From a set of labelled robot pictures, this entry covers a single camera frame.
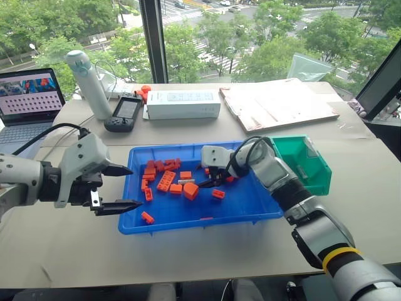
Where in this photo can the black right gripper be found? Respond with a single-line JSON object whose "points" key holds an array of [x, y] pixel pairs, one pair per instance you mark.
{"points": [[220, 174]]}

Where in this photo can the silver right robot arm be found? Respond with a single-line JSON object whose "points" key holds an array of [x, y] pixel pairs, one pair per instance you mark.
{"points": [[313, 219]]}

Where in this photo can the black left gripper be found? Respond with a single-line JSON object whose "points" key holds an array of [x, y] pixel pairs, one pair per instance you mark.
{"points": [[83, 188]]}

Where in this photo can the blue plastic bin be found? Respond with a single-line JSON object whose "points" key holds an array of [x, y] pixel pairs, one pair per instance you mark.
{"points": [[225, 207]]}

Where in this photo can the dark window frame post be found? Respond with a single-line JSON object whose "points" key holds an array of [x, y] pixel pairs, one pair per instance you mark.
{"points": [[153, 40]]}

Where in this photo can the large flat orange brick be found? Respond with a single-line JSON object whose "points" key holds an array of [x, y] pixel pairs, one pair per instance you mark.
{"points": [[166, 181]]}

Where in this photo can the flat cardboard sheet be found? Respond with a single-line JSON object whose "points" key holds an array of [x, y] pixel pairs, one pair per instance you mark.
{"points": [[282, 105]]}

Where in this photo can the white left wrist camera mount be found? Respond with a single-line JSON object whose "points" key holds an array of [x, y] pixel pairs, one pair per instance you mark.
{"points": [[84, 150]]}

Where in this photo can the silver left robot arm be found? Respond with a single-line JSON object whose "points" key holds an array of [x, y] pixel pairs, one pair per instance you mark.
{"points": [[18, 180]]}

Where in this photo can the green plastic bin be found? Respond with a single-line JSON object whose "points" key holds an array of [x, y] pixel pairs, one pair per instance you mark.
{"points": [[310, 169]]}

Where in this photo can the orange house-shaped block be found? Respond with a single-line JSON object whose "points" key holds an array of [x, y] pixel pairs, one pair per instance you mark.
{"points": [[191, 191]]}

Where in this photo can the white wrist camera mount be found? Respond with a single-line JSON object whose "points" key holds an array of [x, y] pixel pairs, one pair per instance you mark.
{"points": [[214, 156], [84, 150]]}

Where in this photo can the open grey laptop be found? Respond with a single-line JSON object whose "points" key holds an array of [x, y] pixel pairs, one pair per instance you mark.
{"points": [[28, 103]]}

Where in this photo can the small orange brick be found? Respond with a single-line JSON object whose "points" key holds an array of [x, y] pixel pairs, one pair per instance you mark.
{"points": [[148, 177], [147, 217], [173, 164], [230, 179], [150, 171], [175, 189], [151, 164], [160, 166], [144, 185], [218, 194], [148, 194], [185, 175], [207, 171]]}

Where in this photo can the white water bottle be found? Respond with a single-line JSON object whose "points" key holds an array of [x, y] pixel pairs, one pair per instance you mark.
{"points": [[92, 91]]}

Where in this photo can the small patterned pouch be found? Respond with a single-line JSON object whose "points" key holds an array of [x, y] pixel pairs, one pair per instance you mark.
{"points": [[357, 106]]}

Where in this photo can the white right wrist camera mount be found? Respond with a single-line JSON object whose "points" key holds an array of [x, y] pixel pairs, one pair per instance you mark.
{"points": [[214, 156]]}

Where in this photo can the black handheld controller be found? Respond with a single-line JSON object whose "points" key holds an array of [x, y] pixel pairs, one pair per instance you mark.
{"points": [[123, 114]]}

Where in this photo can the orange plastic part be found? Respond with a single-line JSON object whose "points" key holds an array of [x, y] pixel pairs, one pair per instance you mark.
{"points": [[145, 92]]}

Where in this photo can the white cardboard box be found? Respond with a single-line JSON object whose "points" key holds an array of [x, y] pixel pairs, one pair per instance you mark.
{"points": [[185, 105]]}

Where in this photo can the black monitor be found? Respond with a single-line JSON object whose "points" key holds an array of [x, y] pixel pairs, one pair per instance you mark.
{"points": [[380, 87]]}

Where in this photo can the white power strip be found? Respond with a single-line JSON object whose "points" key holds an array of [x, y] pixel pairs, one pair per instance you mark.
{"points": [[120, 89]]}

